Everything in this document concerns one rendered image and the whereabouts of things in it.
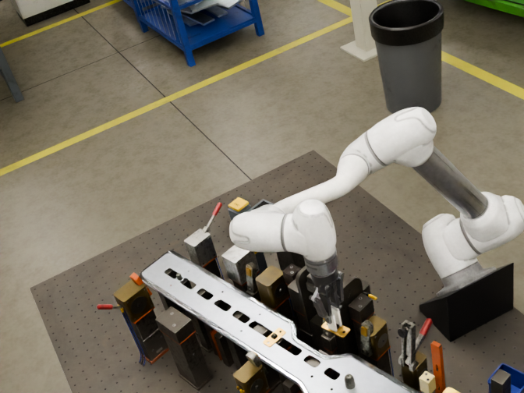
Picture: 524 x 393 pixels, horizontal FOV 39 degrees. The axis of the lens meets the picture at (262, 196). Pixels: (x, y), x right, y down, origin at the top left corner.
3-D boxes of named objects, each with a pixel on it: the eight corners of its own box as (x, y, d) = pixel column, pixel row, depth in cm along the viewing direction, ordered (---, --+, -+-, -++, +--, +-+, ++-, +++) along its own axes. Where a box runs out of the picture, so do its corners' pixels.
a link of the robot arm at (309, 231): (341, 238, 199) (295, 236, 204) (334, 192, 190) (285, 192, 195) (334, 264, 191) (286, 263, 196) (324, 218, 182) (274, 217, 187)
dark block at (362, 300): (362, 385, 266) (347, 305, 241) (374, 373, 269) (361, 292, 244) (373, 392, 262) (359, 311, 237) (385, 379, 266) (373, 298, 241)
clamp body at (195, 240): (205, 302, 317) (182, 240, 295) (224, 286, 322) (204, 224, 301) (216, 309, 312) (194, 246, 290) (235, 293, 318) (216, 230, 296)
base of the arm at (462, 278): (466, 281, 291) (459, 268, 292) (497, 268, 271) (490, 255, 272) (431, 299, 284) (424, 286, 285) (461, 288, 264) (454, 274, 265)
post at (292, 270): (300, 344, 287) (281, 270, 263) (309, 336, 289) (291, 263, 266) (309, 350, 284) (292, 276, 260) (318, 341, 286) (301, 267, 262)
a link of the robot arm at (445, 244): (447, 274, 288) (420, 224, 292) (488, 255, 279) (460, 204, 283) (434, 282, 274) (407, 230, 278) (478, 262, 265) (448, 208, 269)
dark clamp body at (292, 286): (304, 356, 282) (285, 286, 260) (323, 337, 288) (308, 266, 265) (318, 365, 278) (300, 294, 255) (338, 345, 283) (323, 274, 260)
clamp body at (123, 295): (134, 360, 299) (105, 298, 277) (161, 338, 305) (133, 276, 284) (146, 370, 293) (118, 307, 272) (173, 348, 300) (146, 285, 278)
